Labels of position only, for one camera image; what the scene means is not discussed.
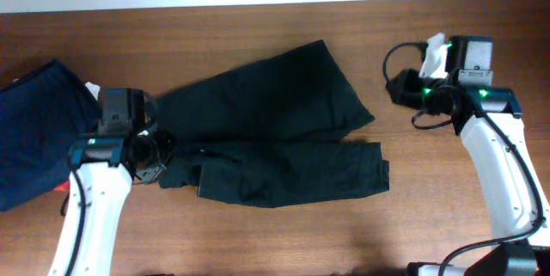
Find right black cable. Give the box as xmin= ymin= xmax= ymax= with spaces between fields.
xmin=382 ymin=41 xmax=547 ymax=276

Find dark green shorts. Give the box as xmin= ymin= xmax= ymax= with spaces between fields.
xmin=158 ymin=40 xmax=389 ymax=208

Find folded navy blue garment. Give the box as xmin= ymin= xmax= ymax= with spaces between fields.
xmin=1 ymin=59 xmax=101 ymax=212

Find white cloth tag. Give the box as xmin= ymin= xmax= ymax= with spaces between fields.
xmin=85 ymin=82 xmax=101 ymax=101

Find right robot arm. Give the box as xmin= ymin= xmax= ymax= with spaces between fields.
xmin=385 ymin=34 xmax=549 ymax=276

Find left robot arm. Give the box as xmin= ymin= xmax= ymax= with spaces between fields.
xmin=48 ymin=89 xmax=177 ymax=276

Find red cloth under stack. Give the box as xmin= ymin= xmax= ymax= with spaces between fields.
xmin=54 ymin=181 xmax=70 ymax=193

